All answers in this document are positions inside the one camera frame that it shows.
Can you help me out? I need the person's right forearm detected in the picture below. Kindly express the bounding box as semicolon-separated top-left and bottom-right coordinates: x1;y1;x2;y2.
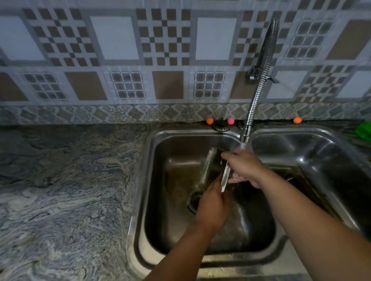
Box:
255;170;371;281

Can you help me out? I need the green plastic object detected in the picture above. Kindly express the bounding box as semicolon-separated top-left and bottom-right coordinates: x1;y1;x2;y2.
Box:
355;121;371;141

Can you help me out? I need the person's left hand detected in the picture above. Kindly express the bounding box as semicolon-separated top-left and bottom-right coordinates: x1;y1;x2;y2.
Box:
195;173;230;231

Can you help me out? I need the person's right hand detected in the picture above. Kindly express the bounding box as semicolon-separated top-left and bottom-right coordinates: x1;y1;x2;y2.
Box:
221;147;271;189

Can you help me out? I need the chrome flexible faucet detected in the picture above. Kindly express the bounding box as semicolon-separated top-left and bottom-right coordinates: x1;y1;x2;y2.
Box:
240;17;280;144

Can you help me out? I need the person's left forearm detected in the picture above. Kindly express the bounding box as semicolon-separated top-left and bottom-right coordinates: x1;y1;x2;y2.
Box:
144;220;225;281

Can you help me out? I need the stainless steel double sink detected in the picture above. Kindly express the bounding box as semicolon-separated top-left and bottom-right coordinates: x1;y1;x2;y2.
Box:
126;125;371;281

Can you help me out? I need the steel kitchen knife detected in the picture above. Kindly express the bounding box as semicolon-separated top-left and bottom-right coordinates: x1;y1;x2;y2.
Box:
219;158;232;193

